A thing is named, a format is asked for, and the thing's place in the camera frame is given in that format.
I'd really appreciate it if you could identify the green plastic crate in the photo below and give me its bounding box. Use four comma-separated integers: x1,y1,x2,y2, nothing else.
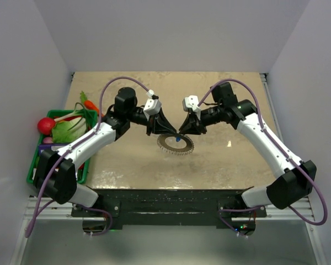
26,109,98,183

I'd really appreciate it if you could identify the red toy radish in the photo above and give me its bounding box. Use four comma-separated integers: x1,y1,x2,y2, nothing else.
37,117,56,135

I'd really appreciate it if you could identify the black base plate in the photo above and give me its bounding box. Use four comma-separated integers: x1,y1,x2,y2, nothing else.
71,189,266,235

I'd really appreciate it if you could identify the aluminium rail frame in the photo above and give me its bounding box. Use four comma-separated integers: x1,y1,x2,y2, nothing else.
10,198,108,264

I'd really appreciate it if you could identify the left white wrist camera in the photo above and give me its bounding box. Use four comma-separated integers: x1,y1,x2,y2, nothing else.
143,98,162,116

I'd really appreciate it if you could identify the purple cable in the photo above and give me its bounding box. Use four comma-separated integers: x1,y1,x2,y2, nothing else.
197,78,328,226
24,76,155,239

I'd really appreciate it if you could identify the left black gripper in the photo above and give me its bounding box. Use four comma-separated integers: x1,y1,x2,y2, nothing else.
127,108,176,137

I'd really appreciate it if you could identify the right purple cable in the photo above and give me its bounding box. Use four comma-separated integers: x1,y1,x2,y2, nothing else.
197,78,328,226

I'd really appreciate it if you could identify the purple box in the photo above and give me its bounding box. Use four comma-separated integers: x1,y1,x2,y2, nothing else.
38,144,65,156

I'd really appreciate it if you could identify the pink toy onion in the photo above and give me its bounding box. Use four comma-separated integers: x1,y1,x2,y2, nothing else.
42,137,54,144

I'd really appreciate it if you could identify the metal disc with keyrings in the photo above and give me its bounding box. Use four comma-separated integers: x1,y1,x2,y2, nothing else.
157,134,194,155

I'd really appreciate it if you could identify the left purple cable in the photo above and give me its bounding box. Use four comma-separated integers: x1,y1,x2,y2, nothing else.
24,76,155,239

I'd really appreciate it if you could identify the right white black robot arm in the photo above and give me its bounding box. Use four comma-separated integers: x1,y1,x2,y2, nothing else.
179,82,317,217

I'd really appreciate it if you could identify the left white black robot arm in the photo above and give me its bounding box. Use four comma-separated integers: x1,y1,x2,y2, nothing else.
33,87,177,216

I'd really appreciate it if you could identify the toy bok choy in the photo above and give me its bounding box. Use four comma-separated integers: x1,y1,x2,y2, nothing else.
51,103,88,144

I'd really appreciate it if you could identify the orange toy carrot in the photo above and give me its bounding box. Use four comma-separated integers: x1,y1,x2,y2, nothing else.
79,91,100,114

